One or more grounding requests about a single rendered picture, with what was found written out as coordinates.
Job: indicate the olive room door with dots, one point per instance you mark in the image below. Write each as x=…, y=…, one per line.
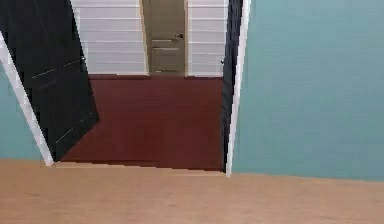
x=166, y=36

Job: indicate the black room door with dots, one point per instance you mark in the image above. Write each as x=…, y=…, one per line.
x=50, y=66

